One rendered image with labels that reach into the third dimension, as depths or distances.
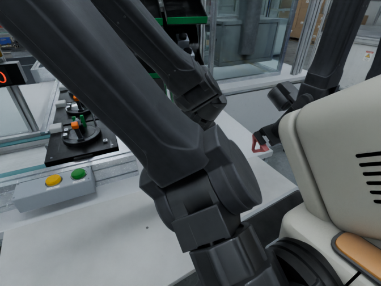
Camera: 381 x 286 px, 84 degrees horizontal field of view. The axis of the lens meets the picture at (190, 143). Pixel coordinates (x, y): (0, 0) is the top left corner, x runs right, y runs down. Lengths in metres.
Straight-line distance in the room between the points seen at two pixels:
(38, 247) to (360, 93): 0.76
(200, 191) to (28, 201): 0.63
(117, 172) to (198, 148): 0.64
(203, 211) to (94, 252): 0.51
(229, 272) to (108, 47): 0.20
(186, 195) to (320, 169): 0.14
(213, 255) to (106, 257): 0.49
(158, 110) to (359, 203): 0.20
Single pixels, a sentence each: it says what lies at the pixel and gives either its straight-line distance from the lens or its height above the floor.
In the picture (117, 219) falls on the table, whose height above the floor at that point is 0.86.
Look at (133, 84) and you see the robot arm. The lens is 0.17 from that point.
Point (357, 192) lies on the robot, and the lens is 0.25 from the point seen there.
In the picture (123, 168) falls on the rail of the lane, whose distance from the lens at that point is 0.81.
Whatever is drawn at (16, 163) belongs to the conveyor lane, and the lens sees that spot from 1.02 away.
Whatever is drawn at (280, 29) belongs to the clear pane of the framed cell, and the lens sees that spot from 1.93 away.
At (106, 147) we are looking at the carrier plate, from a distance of 0.83.
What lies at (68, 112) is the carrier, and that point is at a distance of 1.12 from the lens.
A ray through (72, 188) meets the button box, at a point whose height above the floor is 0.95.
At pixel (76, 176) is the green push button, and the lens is 0.74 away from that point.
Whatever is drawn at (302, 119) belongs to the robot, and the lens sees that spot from 0.25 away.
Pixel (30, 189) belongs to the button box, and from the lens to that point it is 0.79.
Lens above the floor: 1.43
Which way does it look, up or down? 35 degrees down
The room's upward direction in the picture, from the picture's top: straight up
